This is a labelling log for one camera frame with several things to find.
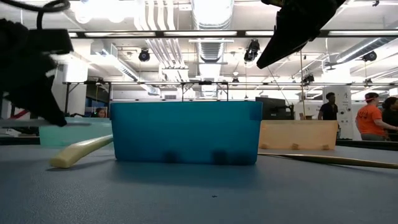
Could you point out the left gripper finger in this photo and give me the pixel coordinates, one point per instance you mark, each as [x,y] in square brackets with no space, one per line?
[34,99]

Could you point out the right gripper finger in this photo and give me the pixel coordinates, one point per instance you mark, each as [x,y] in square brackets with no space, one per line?
[286,40]

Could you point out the cream plastic utensil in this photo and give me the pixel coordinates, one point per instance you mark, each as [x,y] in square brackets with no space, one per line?
[74,152]

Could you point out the blue plastic bin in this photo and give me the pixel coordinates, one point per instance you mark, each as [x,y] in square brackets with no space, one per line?
[186,133]

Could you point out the black hanging spotlight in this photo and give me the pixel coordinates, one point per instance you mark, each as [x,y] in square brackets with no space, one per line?
[144,55]
[252,51]
[370,56]
[308,79]

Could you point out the teal plastic bin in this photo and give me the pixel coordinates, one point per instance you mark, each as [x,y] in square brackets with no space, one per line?
[74,133]

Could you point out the person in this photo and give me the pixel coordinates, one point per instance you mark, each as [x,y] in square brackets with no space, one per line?
[370,119]
[391,115]
[101,112]
[329,109]

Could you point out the black computer monitor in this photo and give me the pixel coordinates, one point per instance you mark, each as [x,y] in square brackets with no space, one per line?
[272,109]

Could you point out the orange plastic bin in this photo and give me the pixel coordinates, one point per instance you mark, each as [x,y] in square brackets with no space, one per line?
[298,133]

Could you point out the black background rig frame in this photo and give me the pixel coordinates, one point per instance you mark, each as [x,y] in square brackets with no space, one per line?
[66,99]

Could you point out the silver ceiling ventilation duct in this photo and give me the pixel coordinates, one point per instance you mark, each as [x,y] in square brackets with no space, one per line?
[211,49]

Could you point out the black overhead frame bar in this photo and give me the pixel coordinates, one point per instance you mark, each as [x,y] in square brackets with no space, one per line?
[160,34]

